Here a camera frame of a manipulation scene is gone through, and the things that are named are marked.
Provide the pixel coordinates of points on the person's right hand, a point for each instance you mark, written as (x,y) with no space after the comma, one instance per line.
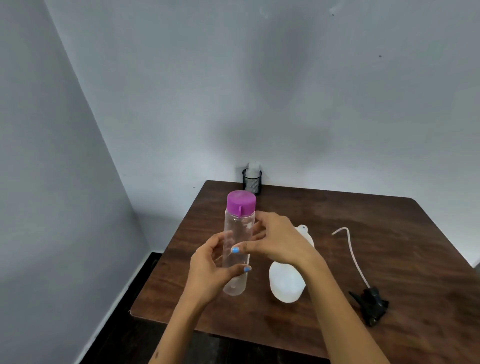
(281,240)

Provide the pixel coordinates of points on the white plastic funnel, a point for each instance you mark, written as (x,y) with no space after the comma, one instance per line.
(306,236)

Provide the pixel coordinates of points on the black spray trigger with tube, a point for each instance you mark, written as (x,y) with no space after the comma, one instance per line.
(373,305)

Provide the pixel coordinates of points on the dark wooden table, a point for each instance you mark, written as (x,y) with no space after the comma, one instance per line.
(393,255)

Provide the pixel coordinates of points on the person's right forearm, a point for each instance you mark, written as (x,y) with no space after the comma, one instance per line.
(345,318)

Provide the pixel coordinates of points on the black mesh holder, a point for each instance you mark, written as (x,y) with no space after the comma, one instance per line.
(252,183)

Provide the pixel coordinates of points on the clear water bottle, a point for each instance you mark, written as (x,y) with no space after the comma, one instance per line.
(238,227)

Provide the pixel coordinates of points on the purple bottle cap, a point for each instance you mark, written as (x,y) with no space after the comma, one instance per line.
(242,202)

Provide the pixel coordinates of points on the white spray bottle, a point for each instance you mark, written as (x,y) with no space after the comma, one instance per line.
(287,285)

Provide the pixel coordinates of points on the person's left hand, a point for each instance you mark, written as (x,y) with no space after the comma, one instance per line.
(204,273)

